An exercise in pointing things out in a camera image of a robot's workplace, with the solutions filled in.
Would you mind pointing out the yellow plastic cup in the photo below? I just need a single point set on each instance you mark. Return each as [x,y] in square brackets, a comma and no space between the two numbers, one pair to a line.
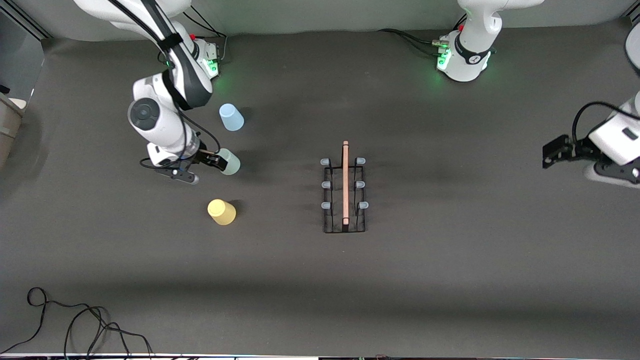
[222,212]

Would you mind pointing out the beige box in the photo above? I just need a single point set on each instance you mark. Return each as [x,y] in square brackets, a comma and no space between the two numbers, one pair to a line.
[7,130]

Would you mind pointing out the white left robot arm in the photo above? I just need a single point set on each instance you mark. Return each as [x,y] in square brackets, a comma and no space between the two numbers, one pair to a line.
[465,55]

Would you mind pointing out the light blue plastic cup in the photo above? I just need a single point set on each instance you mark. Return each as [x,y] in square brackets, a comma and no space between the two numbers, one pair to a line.
[231,118]

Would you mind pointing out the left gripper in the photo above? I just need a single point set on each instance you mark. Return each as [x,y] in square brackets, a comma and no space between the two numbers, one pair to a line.
[580,149]

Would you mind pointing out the pale green plastic cup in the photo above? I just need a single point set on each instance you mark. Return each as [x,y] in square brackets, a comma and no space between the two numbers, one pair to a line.
[232,162]

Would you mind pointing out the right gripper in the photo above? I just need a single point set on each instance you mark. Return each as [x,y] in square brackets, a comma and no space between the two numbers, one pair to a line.
[201,157]

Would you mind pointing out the black frame rail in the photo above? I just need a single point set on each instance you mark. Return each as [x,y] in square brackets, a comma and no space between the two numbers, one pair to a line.
[36,26]

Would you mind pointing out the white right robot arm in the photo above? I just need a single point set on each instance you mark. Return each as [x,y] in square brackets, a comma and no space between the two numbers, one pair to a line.
[150,117]

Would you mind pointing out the dark grey table mat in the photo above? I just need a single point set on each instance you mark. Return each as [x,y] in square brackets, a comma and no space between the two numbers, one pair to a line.
[450,300]

